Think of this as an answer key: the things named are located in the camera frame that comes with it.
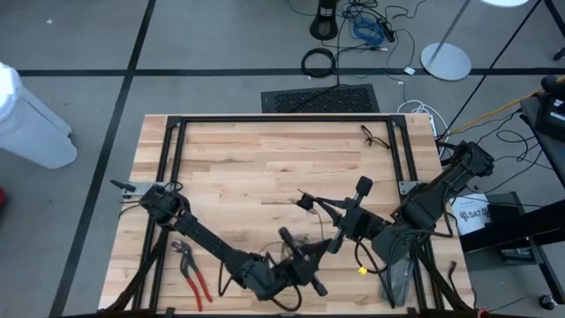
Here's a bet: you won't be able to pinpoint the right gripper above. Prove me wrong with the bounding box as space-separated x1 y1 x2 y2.
315 176 389 254

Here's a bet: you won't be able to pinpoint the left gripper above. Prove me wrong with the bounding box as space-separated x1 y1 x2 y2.
278 226 332 297

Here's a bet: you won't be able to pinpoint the thin black cord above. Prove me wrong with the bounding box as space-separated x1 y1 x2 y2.
260 189 328 266

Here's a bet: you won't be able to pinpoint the black eyeglasses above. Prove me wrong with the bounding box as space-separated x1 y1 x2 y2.
359 125 393 150

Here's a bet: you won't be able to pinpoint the grey clear plastic case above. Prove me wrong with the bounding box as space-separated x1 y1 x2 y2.
380 258 415 307

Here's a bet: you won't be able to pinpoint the black floor mat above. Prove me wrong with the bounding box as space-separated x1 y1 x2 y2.
260 83 381 114

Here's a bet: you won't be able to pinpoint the white power strip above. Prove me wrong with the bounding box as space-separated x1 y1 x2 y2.
426 112 441 139

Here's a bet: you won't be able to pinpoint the white printed paper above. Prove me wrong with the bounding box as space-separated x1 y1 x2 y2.
449 193 492 237

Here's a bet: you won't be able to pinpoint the black equipment cart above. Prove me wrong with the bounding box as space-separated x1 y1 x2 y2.
458 95 565 306

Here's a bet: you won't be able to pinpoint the black stand foot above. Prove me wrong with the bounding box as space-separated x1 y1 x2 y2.
308 0 340 42

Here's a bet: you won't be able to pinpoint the black power strip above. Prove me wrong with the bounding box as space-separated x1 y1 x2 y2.
377 19 397 43

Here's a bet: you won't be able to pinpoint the black clamp lever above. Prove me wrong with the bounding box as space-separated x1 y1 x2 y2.
109 178 137 193

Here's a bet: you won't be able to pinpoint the black device with label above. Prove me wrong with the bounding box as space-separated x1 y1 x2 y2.
540 75 565 142

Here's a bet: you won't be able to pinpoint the white trash bin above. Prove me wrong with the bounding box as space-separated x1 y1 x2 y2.
0 61 79 170

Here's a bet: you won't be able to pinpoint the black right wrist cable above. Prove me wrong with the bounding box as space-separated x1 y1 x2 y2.
352 238 398 310

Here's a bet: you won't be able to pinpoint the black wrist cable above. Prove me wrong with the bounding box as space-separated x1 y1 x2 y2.
352 238 398 310
218 260 304 313

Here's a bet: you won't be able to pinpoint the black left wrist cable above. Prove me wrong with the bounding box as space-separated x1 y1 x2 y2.
218 260 304 313

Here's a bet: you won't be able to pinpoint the black aluminium table frame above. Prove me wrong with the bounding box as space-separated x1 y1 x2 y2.
99 113 476 318

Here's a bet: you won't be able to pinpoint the red-handled pliers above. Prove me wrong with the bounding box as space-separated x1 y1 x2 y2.
170 239 214 313

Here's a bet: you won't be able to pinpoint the black cable with brown plug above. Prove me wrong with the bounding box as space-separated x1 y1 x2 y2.
447 260 463 295

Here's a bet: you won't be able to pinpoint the white cable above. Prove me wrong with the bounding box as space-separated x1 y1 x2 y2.
395 99 438 118

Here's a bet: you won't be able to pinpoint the coiled black floor cable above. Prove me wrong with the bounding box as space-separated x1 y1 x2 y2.
300 47 339 80

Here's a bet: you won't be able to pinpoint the white round pedestal stand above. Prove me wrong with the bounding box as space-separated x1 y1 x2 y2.
419 0 531 82

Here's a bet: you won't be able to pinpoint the blue cable bundle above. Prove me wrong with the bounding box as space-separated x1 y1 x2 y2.
351 16 386 46

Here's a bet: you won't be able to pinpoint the yellow floor cable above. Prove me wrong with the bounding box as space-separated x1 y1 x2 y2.
441 75 565 138

